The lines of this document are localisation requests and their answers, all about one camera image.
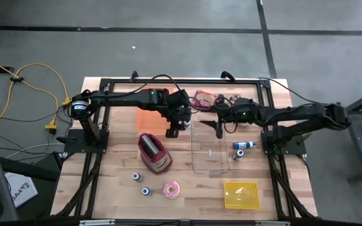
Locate silver metal bracket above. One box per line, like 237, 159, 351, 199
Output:
255, 220, 292, 226
79, 219, 116, 226

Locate pink frosted toy donut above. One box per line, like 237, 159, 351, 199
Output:
162, 180, 181, 200

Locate yellow plastic tray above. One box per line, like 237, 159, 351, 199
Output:
223, 181, 261, 210

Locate black metal stand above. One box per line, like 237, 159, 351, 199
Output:
326, 85, 362, 183

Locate clear plastic bin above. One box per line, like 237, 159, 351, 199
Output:
190, 120, 231, 176

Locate black aluminium table frame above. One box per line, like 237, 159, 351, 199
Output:
53, 77, 319, 220

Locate black desk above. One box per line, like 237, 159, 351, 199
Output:
0, 143, 61, 222

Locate shiny metal box grater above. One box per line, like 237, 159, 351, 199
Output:
137, 132, 173, 176

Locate yellow extension cable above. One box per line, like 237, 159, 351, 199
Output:
0, 53, 74, 144

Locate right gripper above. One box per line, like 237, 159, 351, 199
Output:
199, 97, 248, 139

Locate white printed cardboard box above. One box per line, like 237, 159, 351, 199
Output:
4, 171, 39, 208

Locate red snack packet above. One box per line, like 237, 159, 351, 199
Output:
189, 89, 219, 109

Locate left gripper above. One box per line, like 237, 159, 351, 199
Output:
165, 90, 194, 139

